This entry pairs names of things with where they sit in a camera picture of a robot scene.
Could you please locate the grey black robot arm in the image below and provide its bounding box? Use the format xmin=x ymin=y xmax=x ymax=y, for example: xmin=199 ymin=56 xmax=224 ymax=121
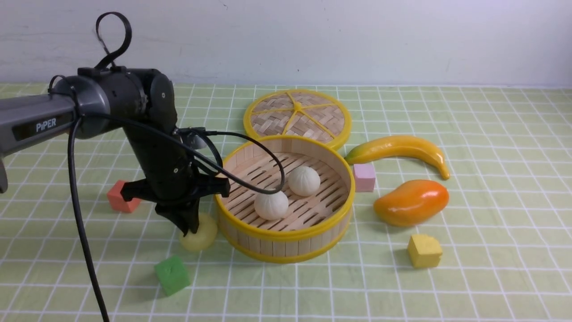
xmin=0 ymin=68 xmax=230 ymax=234

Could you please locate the pink foam cube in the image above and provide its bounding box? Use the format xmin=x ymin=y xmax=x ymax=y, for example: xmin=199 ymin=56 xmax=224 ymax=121
xmin=353 ymin=163 xmax=376 ymax=192

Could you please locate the green checkered tablecloth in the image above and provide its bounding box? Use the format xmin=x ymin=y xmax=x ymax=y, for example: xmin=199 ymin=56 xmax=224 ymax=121
xmin=0 ymin=82 xmax=572 ymax=322

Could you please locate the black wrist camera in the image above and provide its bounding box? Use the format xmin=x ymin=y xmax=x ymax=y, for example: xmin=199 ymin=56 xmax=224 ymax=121
xmin=176 ymin=127 xmax=208 ymax=149

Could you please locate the woven bamboo steamer lid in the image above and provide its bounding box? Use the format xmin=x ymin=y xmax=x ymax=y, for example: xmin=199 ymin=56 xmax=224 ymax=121
xmin=243 ymin=89 xmax=352 ymax=149

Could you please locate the yellow round bun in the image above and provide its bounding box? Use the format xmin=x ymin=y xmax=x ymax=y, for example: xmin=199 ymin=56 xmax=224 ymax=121
xmin=178 ymin=212 xmax=218 ymax=251

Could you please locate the green foam cube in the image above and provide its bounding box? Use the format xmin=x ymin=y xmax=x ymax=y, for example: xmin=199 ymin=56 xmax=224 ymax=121
xmin=155 ymin=255 xmax=191 ymax=297

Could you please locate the yellow plastic banana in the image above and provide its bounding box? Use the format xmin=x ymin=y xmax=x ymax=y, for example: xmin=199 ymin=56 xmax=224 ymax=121
xmin=345 ymin=135 xmax=451 ymax=181

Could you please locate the white bun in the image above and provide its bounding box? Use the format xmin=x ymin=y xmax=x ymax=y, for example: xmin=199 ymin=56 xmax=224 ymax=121
xmin=254 ymin=191 xmax=289 ymax=221
xmin=288 ymin=166 xmax=321 ymax=196

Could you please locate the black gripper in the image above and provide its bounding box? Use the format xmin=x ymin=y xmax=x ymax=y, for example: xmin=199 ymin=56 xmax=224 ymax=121
xmin=121 ymin=127 xmax=230 ymax=236

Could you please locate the yellow foam cube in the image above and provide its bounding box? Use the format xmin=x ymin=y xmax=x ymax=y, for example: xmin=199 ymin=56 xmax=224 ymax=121
xmin=407 ymin=234 xmax=443 ymax=269

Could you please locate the black cable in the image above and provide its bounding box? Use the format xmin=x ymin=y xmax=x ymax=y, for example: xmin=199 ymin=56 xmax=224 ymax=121
xmin=48 ymin=12 xmax=286 ymax=322

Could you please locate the red foam cube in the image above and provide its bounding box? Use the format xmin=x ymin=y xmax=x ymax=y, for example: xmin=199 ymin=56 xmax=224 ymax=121
xmin=107 ymin=181 xmax=142 ymax=213

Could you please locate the bamboo steamer tray yellow rim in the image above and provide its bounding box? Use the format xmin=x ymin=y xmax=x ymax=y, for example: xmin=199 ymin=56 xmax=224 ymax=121
xmin=214 ymin=135 xmax=355 ymax=263

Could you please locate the orange plastic mango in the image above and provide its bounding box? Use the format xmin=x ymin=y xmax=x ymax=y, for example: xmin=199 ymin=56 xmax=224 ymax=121
xmin=373 ymin=179 xmax=450 ymax=228

